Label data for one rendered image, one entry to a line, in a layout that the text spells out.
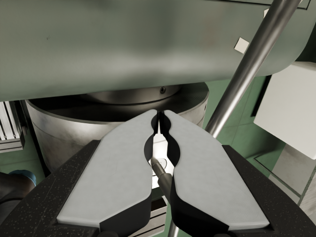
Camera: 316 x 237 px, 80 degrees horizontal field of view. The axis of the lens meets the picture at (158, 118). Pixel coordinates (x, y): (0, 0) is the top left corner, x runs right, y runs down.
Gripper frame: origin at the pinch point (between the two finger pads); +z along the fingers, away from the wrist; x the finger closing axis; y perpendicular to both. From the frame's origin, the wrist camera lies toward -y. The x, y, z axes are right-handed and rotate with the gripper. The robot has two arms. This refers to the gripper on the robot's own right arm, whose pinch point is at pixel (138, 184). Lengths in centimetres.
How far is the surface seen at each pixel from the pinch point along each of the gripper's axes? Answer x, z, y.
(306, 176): -61, 289, 165
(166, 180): 19.6, -2.9, -23.1
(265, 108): -92, 181, 48
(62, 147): 11.4, -14.4, -25.2
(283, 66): 16.7, 15.5, -35.7
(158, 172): 17.5, -3.1, -22.6
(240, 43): 17.8, 5.4, -38.9
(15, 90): 16.5, -16.1, -35.3
